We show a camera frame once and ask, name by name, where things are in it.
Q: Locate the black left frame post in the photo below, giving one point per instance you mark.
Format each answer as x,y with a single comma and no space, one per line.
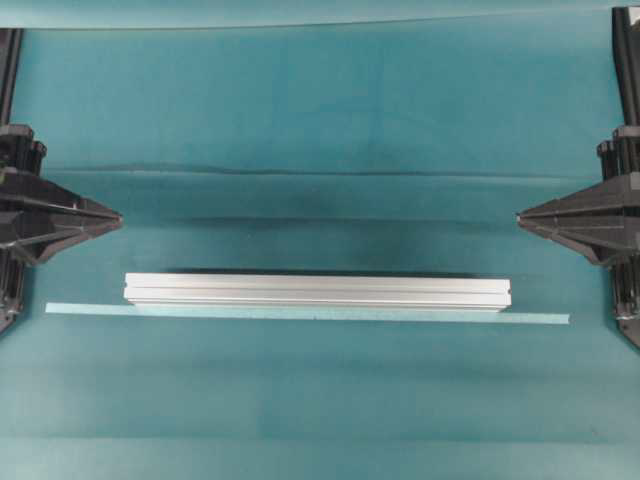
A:
10,46

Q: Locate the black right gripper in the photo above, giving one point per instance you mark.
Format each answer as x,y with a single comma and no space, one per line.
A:
604,217

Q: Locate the light blue tape strip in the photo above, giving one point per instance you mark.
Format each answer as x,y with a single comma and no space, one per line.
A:
310,314

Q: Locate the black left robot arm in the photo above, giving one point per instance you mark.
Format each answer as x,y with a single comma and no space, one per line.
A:
20,150

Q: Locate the black frame post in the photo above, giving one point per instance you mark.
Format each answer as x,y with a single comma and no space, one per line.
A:
625,45
10,46

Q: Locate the teal table cloth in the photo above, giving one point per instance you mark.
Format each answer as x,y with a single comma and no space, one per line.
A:
384,148

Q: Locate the silver aluminium extrusion rail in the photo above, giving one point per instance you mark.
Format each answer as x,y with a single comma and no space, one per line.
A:
323,290

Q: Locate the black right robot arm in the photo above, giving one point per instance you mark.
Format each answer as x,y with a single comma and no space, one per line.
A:
618,156

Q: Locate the black right frame post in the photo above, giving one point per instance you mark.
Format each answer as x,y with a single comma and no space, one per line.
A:
625,45

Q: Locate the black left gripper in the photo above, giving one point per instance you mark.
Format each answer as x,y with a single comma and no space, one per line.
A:
37,217

